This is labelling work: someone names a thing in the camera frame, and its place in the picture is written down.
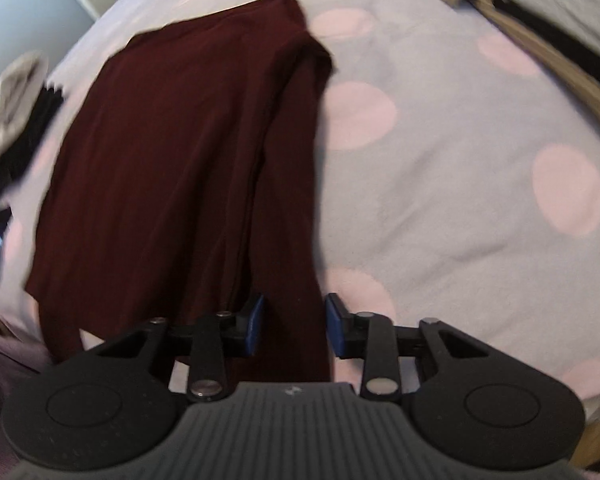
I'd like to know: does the white sweater with navy collar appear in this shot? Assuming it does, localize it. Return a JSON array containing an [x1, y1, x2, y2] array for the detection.
[[0, 52, 48, 216]]

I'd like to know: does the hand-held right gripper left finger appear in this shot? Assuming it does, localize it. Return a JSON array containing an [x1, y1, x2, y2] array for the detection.
[[95, 294, 267, 402]]

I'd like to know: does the maroon garment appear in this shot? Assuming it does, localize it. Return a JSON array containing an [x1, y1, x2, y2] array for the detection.
[[25, 0, 333, 383]]

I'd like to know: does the black folded garment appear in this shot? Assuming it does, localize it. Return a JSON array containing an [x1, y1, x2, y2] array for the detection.
[[0, 84, 65, 198]]

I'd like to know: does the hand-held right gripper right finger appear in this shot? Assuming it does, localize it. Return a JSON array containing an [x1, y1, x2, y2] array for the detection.
[[325, 292, 501, 403]]

